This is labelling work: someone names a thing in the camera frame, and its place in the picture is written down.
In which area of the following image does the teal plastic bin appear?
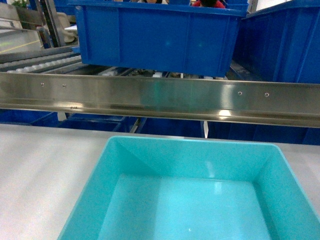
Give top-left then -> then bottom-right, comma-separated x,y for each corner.
59,136 -> 320,240

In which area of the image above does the large blue bin centre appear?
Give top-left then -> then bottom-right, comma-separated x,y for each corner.
68,0 -> 246,77

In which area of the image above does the large blue bin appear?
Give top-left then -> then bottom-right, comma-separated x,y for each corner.
68,0 -> 246,77
232,0 -> 320,84

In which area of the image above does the roller conveyor track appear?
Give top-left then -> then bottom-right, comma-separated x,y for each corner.
0,46 -> 88,75

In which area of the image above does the large blue bin right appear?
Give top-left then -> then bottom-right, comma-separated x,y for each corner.
232,0 -> 320,84

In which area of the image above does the stainless steel shelf rail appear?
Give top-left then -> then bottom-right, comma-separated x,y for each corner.
0,72 -> 320,128

